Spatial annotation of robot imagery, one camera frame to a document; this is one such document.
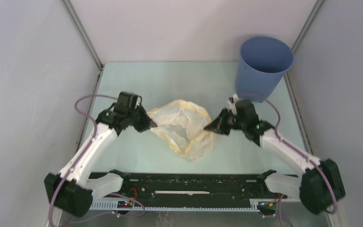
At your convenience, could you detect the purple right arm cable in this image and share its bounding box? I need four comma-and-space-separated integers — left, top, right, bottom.
236, 92, 339, 214

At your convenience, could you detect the aluminium frame post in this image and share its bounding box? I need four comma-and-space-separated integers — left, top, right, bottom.
60, 0, 104, 70
291, 0, 326, 53

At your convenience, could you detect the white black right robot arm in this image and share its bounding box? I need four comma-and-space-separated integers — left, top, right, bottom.
204, 97, 346, 214

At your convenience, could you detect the right aluminium frame post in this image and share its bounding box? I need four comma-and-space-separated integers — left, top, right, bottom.
291, 0, 326, 53

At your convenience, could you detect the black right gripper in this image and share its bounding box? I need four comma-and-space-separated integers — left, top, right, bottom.
204, 106, 246, 135

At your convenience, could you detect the white slotted cable duct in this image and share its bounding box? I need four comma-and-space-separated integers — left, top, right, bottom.
87, 197, 276, 212

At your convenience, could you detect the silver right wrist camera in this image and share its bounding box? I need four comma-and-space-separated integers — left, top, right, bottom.
227, 94, 239, 112

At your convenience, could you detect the left aluminium frame post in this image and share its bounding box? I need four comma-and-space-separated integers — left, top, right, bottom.
60, 0, 104, 70

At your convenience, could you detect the translucent cream plastic trash bag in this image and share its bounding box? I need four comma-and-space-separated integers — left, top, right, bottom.
147, 99, 217, 162

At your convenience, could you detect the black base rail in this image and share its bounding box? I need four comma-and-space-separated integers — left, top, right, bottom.
118, 173, 279, 204

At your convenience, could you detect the blue plastic trash bin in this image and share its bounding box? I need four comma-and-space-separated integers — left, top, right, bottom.
235, 36, 294, 103

